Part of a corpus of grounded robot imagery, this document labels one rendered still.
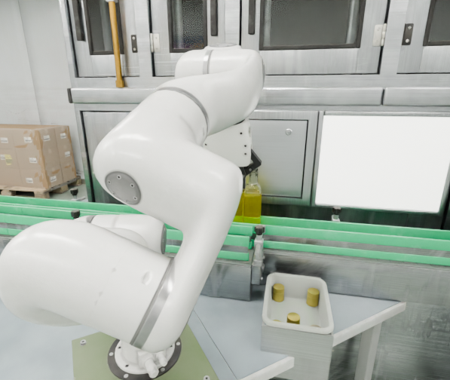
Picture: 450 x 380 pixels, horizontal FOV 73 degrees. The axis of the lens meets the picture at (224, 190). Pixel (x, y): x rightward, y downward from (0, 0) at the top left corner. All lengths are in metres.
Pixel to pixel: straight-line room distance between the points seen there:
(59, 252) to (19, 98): 5.46
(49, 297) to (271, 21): 1.03
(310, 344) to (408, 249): 0.43
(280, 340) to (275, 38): 0.91
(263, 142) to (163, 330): 0.89
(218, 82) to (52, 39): 4.93
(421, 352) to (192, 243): 1.39
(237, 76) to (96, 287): 0.29
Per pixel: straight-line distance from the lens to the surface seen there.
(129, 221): 0.58
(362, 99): 1.10
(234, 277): 0.97
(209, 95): 0.38
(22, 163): 4.86
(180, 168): 0.27
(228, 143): 0.62
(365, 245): 1.05
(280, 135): 1.09
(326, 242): 1.03
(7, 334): 1.09
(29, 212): 1.36
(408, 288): 1.13
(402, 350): 1.57
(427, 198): 1.22
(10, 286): 0.32
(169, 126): 0.30
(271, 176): 1.11
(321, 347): 0.86
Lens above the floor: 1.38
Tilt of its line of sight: 18 degrees down
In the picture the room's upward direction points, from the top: straight up
